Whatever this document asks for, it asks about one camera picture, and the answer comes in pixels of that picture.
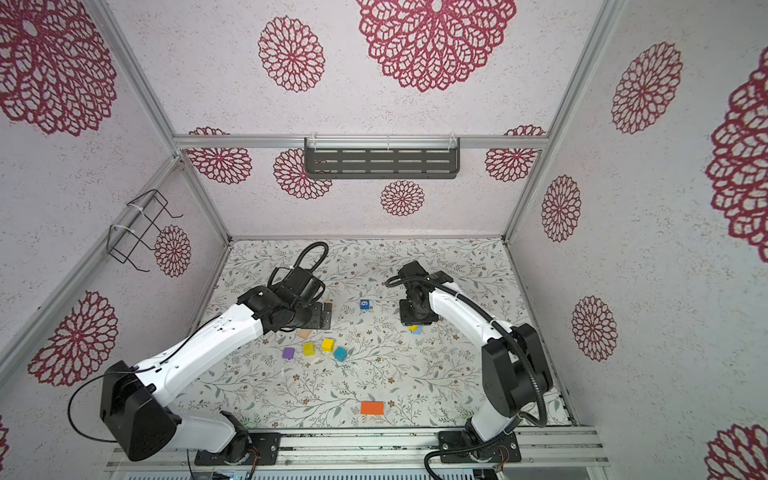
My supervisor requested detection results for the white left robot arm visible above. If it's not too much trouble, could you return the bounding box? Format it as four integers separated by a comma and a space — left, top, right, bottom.
100, 267, 330, 464

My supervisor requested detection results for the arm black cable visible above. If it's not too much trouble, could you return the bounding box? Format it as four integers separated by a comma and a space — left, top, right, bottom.
383, 274, 548, 480
266, 241, 330, 295

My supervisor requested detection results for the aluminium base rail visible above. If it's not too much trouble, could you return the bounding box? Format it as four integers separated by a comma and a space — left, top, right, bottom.
102, 426, 610, 479

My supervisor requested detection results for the teal wood cube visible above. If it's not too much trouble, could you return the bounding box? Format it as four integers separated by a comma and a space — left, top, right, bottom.
334, 347, 348, 361

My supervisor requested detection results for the orange rectangular wood block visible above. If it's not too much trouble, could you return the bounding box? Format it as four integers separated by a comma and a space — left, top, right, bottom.
360, 401, 385, 416

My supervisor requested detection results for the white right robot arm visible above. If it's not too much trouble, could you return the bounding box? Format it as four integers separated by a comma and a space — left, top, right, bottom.
385, 261, 554, 443

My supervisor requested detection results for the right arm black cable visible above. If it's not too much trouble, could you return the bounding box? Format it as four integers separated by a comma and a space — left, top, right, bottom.
383, 274, 548, 480

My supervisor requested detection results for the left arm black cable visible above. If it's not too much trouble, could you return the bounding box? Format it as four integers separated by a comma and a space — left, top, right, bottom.
266, 241, 330, 295

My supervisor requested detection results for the dark grey wall shelf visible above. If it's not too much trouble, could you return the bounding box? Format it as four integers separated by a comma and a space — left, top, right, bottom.
303, 137, 461, 180

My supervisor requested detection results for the black wire wall basket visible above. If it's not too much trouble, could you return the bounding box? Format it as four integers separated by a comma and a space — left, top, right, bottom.
105, 188, 183, 273

